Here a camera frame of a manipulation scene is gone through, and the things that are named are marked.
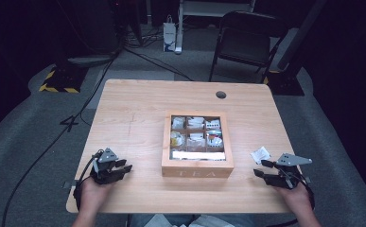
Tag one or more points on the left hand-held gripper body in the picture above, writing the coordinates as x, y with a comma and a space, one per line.
105, 167

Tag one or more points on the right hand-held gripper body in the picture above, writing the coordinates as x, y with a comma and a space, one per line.
286, 176

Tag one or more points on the white tea packet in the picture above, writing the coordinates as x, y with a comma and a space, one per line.
261, 155

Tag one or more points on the wooden tea box glass lid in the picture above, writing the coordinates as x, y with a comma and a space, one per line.
198, 168

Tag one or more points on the person's right hand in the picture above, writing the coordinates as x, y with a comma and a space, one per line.
297, 200

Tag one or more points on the person's left hand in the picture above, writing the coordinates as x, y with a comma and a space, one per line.
94, 194

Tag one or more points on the grey tape tab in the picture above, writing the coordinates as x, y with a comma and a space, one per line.
67, 184
307, 179

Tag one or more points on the person's legs in jeans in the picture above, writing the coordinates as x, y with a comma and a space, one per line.
247, 220

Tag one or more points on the group of tea bags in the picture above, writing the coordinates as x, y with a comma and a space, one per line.
196, 135

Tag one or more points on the black base with hazard tape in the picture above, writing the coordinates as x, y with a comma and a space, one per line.
62, 80

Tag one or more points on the black folding chair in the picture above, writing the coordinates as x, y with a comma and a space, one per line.
247, 44

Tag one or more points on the white paper bag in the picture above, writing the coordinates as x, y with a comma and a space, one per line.
169, 38

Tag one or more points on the black stand base grey post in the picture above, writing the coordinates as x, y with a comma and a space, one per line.
286, 83

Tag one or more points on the white desk frame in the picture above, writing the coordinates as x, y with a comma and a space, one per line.
183, 12

